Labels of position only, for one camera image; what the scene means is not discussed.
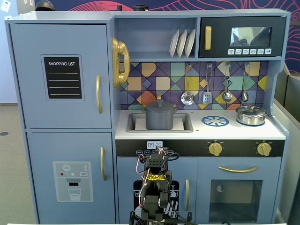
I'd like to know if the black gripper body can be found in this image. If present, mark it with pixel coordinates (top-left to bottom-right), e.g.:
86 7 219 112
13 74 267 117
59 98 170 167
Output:
143 153 172 175

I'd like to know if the gray pot lid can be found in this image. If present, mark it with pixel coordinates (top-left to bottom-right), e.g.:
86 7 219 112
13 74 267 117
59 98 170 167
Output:
145 99 175 112

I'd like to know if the shiny steel pot lid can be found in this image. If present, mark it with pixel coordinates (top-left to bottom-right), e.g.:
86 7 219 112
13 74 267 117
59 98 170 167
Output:
236 105 268 116

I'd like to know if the digital clock display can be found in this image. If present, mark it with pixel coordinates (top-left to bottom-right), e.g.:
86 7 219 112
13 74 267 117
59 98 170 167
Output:
147 141 163 150

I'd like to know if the blue dishwasher door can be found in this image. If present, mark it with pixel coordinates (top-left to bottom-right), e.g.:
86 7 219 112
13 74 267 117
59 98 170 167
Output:
116 156 198 224

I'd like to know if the gray toy pot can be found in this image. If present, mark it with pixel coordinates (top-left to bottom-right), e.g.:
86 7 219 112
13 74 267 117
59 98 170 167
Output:
142 104 178 130

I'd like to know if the gray toy sink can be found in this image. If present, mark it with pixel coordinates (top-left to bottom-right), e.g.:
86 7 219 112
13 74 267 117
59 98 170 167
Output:
126 112 194 133

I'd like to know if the blue oven door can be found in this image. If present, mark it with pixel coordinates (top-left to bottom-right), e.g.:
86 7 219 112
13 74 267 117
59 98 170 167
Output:
197 157 282 224

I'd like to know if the gold stove knob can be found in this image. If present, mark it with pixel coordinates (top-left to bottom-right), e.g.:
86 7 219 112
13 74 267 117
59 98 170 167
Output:
256 142 272 157
208 142 223 157

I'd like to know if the blue burner print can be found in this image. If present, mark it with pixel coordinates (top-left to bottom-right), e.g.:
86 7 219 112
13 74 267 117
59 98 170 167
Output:
201 115 230 127

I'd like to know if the steel slotted spoon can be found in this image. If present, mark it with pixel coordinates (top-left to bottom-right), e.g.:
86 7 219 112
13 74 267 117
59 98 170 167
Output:
180 63 195 105

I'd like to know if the steel slotted spatula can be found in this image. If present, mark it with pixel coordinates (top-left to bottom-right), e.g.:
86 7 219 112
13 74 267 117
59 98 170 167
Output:
202 63 214 105

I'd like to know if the steel ladle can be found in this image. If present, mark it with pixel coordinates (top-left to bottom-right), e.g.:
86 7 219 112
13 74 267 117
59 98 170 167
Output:
222 62 233 103

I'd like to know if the small steel spoon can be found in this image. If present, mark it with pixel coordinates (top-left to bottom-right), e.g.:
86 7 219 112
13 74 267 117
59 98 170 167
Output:
241 62 250 103

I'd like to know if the gold toy telephone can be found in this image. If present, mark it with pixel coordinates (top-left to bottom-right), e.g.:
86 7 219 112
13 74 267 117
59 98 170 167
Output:
111 37 131 89

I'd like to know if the small blue freezer door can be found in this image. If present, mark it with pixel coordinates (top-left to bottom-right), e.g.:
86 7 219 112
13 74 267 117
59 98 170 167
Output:
26 131 116 224

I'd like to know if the white toy plate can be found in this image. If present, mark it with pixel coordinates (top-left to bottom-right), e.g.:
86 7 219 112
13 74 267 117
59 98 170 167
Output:
177 29 188 58
184 29 196 58
169 29 180 58

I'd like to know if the black shopping list board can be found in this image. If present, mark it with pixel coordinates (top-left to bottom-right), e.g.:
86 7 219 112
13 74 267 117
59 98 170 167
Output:
41 54 85 101

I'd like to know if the black toy microwave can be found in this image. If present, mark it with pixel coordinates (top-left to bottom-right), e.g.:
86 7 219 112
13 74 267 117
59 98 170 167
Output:
198 16 287 58

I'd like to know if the large blue fridge door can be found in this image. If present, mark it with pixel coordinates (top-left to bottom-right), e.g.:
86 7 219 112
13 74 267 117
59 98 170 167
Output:
9 23 112 129

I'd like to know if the blue toy play kitchen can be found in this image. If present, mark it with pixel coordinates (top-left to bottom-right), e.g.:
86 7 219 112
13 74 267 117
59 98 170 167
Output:
4 8 291 225

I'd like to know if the black helmet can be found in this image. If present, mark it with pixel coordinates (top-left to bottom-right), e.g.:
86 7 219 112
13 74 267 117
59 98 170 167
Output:
35 0 56 12

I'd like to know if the red white servo wire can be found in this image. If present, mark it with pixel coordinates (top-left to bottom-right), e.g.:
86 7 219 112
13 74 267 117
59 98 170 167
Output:
135 153 148 174

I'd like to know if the gold dishwasher handle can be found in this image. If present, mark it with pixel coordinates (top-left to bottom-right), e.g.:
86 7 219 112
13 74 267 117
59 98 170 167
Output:
185 179 190 211

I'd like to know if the short gold freezer handle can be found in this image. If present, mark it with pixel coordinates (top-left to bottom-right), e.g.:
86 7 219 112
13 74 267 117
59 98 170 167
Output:
100 147 107 181

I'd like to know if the gold oven handle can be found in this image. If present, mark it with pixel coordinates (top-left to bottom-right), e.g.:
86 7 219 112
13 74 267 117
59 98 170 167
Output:
218 165 259 173

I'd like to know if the long gold fridge handle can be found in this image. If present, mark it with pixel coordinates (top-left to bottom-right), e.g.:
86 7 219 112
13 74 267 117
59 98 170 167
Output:
96 75 103 115

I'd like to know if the gold microwave handle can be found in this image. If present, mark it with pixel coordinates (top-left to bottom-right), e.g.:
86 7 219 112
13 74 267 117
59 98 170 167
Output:
204 26 212 51

